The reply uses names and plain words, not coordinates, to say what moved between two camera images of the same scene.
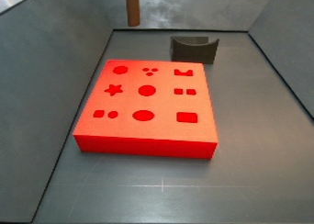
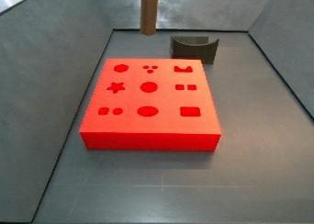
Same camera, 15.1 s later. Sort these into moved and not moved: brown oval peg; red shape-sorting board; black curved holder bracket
Moved: brown oval peg
Not moved: black curved holder bracket; red shape-sorting board
